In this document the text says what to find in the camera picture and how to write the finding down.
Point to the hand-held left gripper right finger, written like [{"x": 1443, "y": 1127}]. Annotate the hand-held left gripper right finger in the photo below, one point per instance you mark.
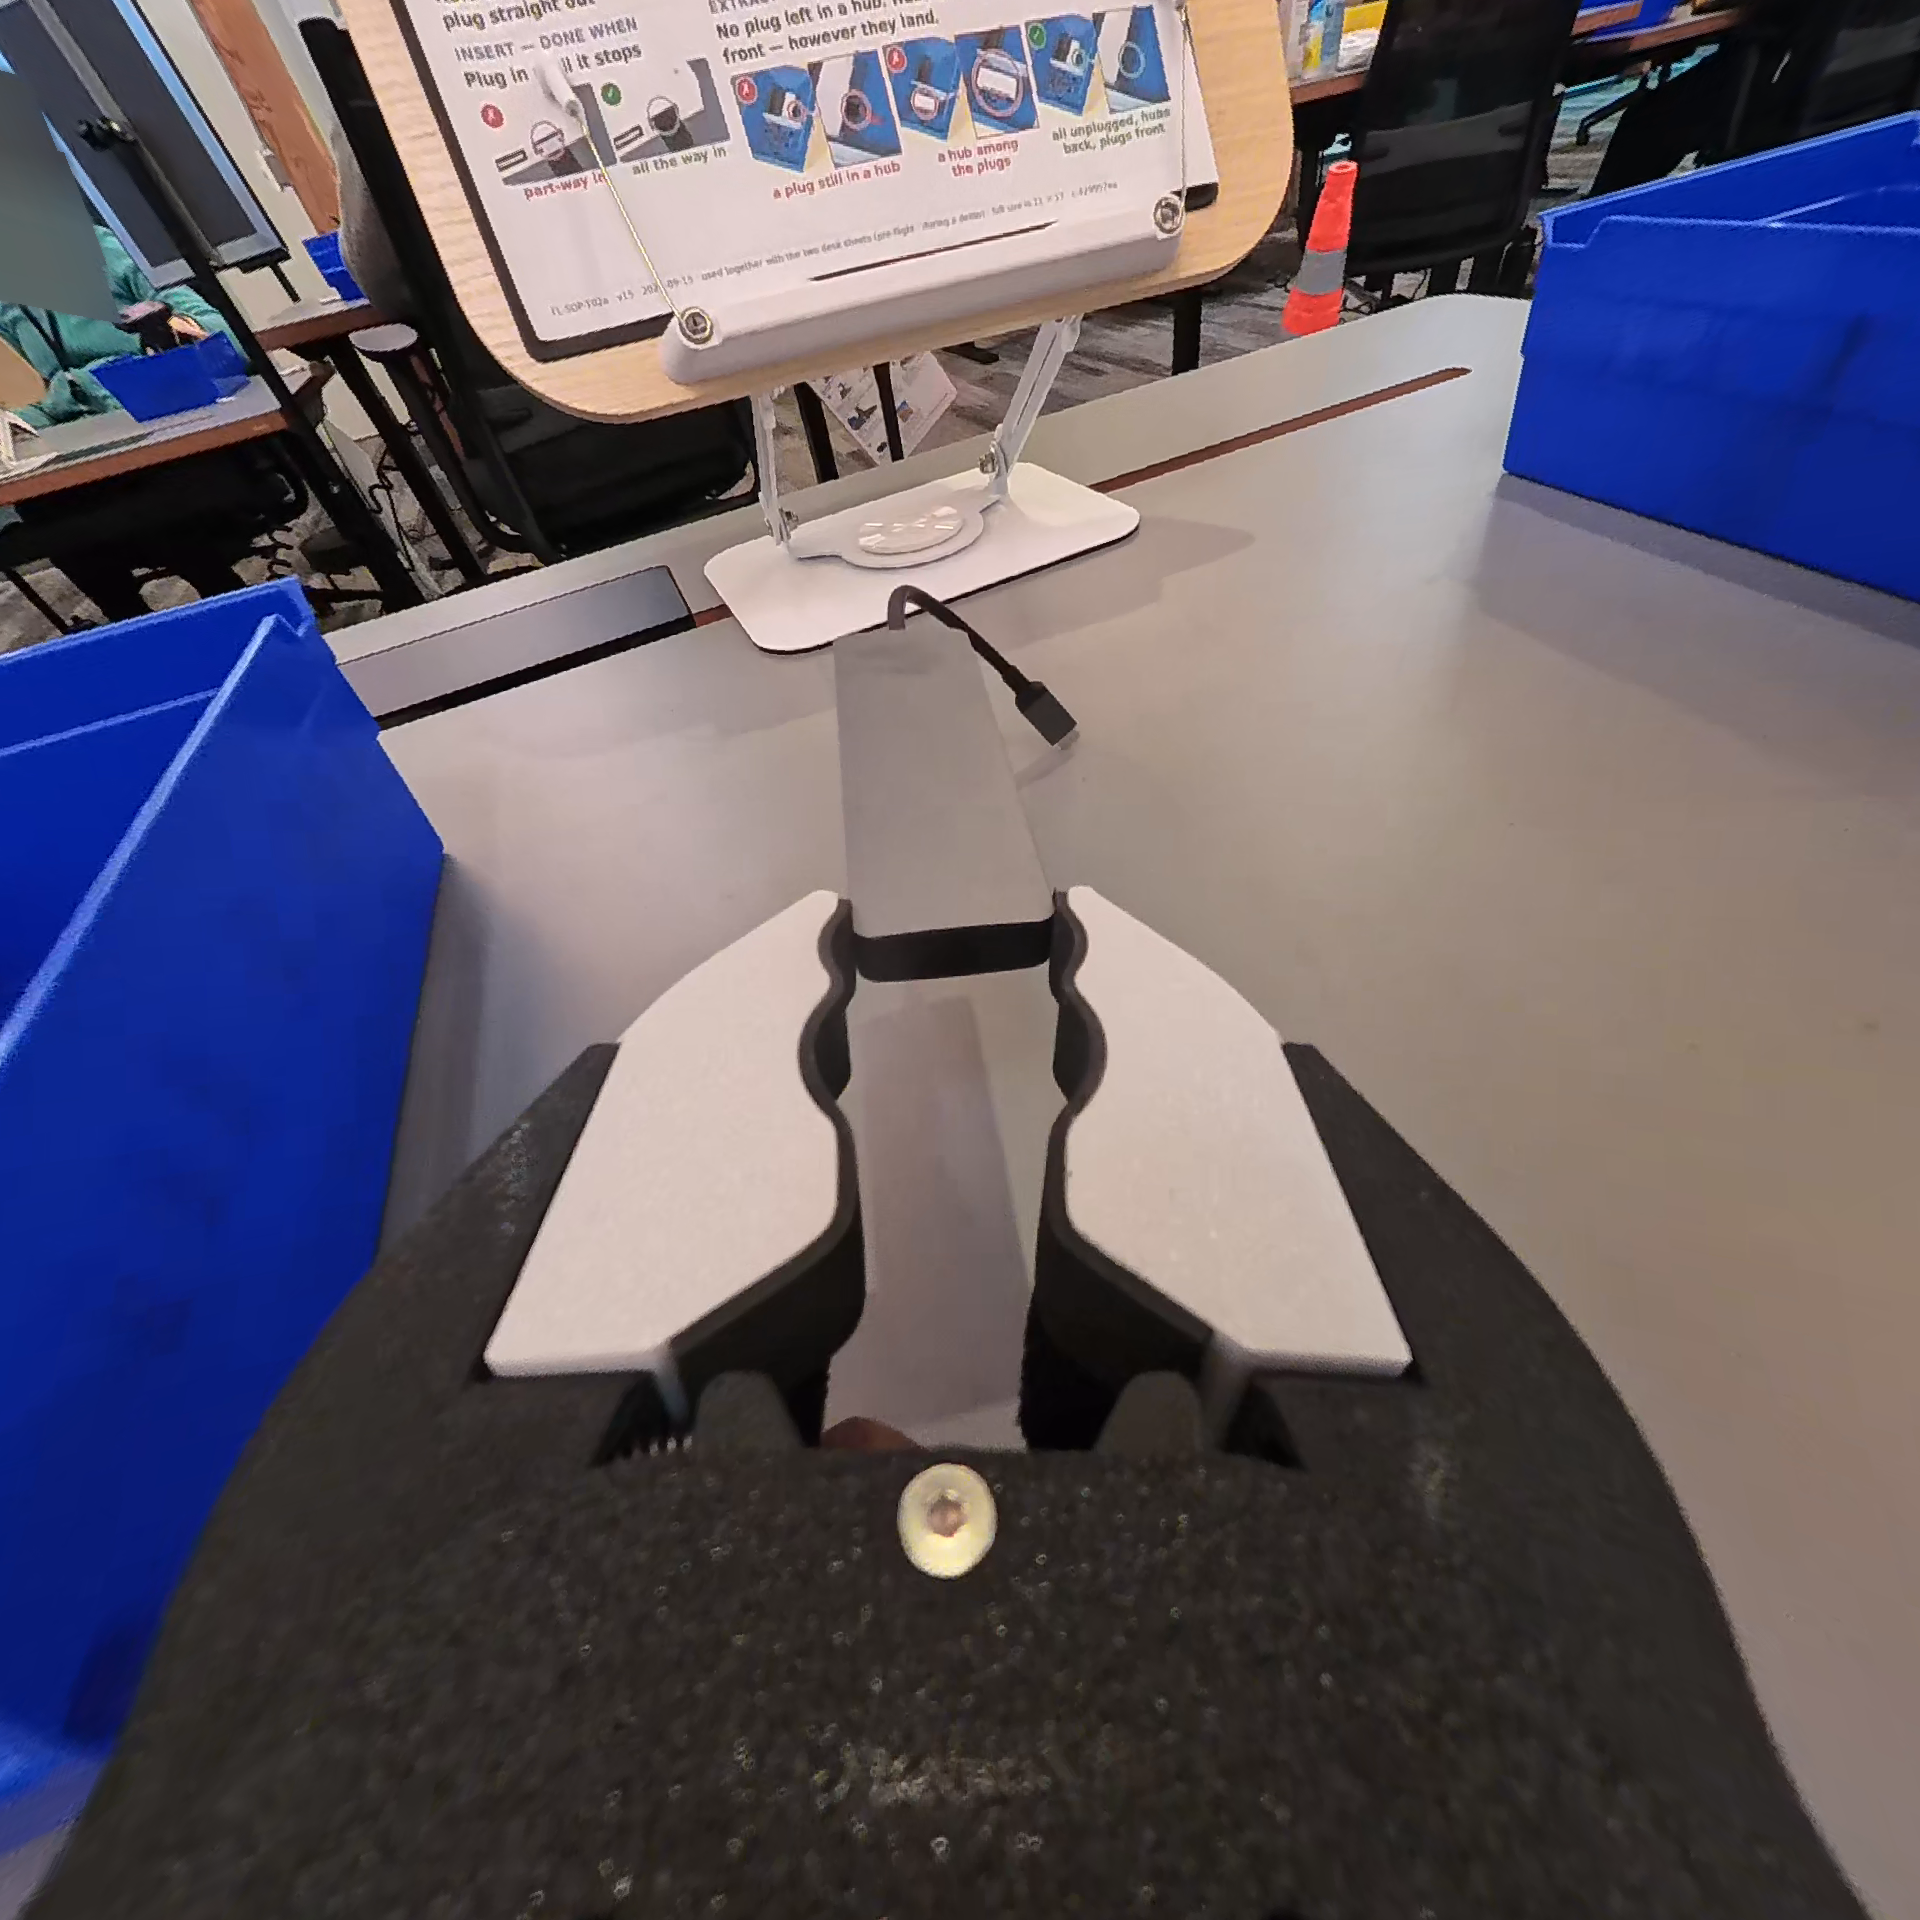
[{"x": 1213, "y": 1185}]

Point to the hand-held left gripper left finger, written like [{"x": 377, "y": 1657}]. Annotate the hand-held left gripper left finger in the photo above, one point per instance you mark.
[{"x": 691, "y": 1185}]

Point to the grey usb hub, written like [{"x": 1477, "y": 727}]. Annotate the grey usb hub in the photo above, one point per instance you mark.
[{"x": 937, "y": 780}]

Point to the black office chair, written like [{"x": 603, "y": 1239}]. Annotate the black office chair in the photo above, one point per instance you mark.
[
  {"x": 599, "y": 465},
  {"x": 1455, "y": 135}
]

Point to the black tripod with sheet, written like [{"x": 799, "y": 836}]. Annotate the black tripod with sheet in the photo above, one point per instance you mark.
[{"x": 885, "y": 406}]

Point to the orange cone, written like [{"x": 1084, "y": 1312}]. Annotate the orange cone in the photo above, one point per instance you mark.
[{"x": 1319, "y": 285}]

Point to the grey table with wooden edge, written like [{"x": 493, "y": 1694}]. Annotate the grey table with wooden edge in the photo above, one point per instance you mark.
[{"x": 149, "y": 441}]

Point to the printed instruction sheet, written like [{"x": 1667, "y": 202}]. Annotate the printed instruction sheet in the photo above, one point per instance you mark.
[{"x": 825, "y": 241}]

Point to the small blue plastic bin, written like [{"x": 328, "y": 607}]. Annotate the small blue plastic bin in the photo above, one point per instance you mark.
[{"x": 332, "y": 271}]

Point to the blue white supply boxes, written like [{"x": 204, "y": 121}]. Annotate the blue white supply boxes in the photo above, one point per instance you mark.
[{"x": 1316, "y": 38}]

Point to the black sign stand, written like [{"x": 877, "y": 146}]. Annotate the black sign stand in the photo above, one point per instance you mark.
[{"x": 149, "y": 135}]

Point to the wooden office desk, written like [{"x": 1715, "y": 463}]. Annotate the wooden office desk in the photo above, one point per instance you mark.
[{"x": 1651, "y": 29}]

